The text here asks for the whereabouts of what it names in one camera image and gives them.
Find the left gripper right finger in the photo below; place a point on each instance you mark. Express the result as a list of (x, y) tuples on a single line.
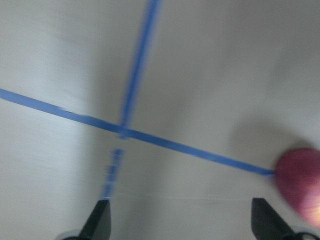
[(266, 223)]

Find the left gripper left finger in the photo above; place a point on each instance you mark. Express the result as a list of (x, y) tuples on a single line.
[(98, 224)]

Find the red yellow apple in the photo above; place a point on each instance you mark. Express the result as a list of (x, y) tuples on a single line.
[(297, 177)]

